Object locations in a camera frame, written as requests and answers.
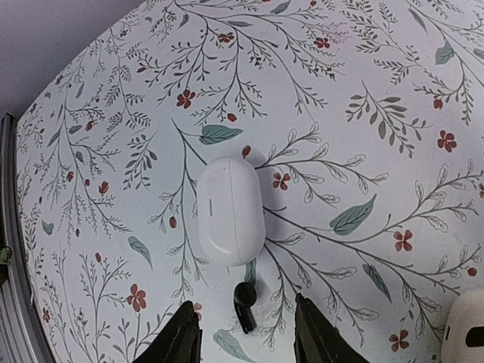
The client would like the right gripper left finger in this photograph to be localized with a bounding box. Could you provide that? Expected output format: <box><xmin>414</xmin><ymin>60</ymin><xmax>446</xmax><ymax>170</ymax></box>
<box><xmin>133</xmin><ymin>301</ymin><xmax>203</xmax><ymax>363</ymax></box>

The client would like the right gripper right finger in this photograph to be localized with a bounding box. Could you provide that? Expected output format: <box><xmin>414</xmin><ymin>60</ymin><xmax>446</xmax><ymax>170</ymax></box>
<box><xmin>293</xmin><ymin>293</ymin><xmax>367</xmax><ymax>363</ymax></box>

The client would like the black earbud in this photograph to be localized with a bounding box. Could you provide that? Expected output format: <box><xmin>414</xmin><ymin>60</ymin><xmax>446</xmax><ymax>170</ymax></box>
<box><xmin>234</xmin><ymin>282</ymin><xmax>257</xmax><ymax>334</ymax></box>

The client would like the open white charging case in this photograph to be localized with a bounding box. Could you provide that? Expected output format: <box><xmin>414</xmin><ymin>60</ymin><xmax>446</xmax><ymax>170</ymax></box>
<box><xmin>441</xmin><ymin>287</ymin><xmax>483</xmax><ymax>363</ymax></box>

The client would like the closed white charging case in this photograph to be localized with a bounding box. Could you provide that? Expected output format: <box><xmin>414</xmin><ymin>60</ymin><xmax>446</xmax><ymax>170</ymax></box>
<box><xmin>197</xmin><ymin>157</ymin><xmax>266</xmax><ymax>267</ymax></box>

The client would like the floral patterned table mat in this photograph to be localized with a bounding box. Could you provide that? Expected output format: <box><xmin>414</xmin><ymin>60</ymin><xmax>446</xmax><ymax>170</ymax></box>
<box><xmin>17</xmin><ymin>1</ymin><xmax>483</xmax><ymax>362</ymax></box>

